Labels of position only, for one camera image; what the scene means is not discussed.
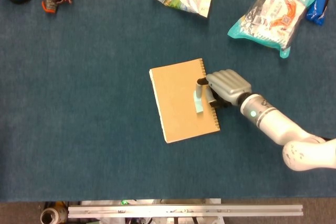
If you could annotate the blue table cloth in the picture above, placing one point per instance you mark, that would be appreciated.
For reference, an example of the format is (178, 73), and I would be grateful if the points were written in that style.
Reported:
(78, 103)

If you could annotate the kraft spiral notebook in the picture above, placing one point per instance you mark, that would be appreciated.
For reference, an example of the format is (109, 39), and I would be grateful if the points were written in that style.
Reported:
(176, 103)

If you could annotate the blue snack packet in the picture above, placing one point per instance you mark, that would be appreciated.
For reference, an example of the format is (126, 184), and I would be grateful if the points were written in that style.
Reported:
(317, 6)

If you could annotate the aluminium profile rail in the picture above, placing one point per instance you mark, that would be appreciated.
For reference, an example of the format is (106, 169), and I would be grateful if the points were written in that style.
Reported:
(183, 211)

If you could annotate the light teal eraser block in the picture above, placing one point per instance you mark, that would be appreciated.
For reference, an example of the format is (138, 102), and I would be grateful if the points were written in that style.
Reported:
(199, 108)

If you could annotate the teal clear snack package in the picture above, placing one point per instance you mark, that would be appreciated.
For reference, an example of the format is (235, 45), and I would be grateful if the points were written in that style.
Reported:
(273, 19)

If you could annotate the brown tape roll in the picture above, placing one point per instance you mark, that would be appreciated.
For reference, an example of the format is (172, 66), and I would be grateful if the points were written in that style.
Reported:
(48, 216)

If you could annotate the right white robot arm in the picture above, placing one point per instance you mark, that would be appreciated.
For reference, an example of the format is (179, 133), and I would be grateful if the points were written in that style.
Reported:
(278, 127)

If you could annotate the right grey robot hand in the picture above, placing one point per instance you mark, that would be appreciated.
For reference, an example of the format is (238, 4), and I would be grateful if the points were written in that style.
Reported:
(228, 83)

